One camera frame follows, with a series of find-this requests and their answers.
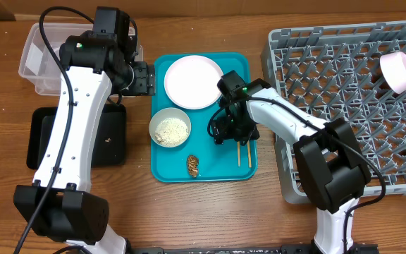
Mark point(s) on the grey bowl with rice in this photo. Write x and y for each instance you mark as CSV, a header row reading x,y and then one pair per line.
x,y
170,127

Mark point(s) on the pink round plate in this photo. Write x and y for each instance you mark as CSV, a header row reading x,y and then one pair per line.
x,y
191,82

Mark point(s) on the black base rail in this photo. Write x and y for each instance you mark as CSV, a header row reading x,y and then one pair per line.
x,y
285,249

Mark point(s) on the clear plastic bin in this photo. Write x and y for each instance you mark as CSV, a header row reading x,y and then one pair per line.
x,y
37,60

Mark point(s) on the black plastic tray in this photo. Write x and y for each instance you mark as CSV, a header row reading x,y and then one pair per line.
x,y
109,147

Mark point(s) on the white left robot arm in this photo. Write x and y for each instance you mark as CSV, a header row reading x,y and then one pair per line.
x,y
58,203

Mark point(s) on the small pink bowl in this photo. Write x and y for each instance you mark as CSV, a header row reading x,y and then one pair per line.
x,y
393,68

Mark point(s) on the brown food scrap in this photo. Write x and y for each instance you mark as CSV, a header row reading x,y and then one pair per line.
x,y
192,166

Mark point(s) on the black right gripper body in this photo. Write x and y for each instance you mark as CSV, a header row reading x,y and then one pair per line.
x,y
237,135

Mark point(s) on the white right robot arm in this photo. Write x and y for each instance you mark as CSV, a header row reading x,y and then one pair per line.
x,y
332,170

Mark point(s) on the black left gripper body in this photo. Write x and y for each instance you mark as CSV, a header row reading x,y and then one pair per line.
x,y
137,80

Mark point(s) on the grey dishwasher rack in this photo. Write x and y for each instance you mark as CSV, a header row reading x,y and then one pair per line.
x,y
333,72

